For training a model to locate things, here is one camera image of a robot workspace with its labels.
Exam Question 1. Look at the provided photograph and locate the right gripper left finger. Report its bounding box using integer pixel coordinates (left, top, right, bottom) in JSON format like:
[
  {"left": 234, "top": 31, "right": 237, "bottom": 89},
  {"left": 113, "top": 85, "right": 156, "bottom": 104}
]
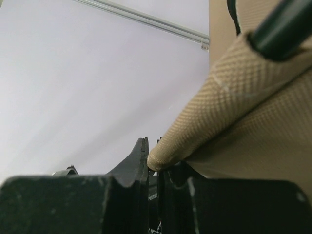
[{"left": 0, "top": 138, "right": 149, "bottom": 234}]

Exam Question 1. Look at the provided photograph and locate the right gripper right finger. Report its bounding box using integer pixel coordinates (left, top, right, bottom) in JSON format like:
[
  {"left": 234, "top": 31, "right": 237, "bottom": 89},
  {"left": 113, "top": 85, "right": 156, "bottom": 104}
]
[{"left": 158, "top": 162, "right": 312, "bottom": 234}]

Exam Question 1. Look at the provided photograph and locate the beige pet tent fabric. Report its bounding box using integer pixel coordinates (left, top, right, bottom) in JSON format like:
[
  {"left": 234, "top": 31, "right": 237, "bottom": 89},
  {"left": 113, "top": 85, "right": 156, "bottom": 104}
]
[{"left": 147, "top": 0, "right": 312, "bottom": 187}]

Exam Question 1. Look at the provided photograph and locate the left aluminium frame post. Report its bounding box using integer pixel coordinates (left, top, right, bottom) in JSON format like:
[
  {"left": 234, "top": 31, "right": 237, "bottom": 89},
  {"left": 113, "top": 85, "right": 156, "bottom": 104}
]
[{"left": 77, "top": 0, "right": 210, "bottom": 51}]

